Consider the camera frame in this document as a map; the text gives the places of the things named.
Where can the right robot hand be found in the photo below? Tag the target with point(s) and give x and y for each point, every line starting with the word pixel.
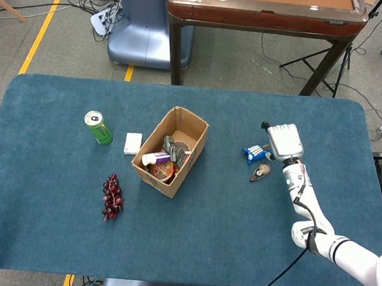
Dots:
pixel 284 142

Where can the blue snack packet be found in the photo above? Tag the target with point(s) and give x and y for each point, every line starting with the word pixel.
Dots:
pixel 254 152

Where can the grey striped knit glove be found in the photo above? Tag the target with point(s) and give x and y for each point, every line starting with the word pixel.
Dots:
pixel 173 149

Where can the orange jelly cup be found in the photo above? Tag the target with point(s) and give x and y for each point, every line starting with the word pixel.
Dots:
pixel 161 171

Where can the purple white tube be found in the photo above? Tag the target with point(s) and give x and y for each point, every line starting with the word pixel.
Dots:
pixel 155 158

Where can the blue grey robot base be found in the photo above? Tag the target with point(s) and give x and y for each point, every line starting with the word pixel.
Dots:
pixel 144 27

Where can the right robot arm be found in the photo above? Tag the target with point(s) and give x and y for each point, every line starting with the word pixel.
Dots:
pixel 296 190

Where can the open cardboard box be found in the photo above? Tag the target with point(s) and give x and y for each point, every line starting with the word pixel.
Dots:
pixel 155 181

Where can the small white box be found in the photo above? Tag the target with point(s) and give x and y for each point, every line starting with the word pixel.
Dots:
pixel 132 143

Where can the black tripod stand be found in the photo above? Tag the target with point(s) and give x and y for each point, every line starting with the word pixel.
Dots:
pixel 348 60

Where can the brown mahjong table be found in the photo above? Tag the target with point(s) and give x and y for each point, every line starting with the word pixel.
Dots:
pixel 257 19

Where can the dark red grape bunch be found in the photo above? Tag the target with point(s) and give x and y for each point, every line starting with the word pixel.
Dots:
pixel 113 196

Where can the blue felt table cover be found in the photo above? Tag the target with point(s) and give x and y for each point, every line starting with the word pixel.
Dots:
pixel 200 252

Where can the green drink can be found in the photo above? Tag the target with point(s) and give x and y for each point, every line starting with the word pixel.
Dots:
pixel 102 132

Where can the wooden easel frame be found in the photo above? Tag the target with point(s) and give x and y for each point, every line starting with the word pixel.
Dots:
pixel 8 7

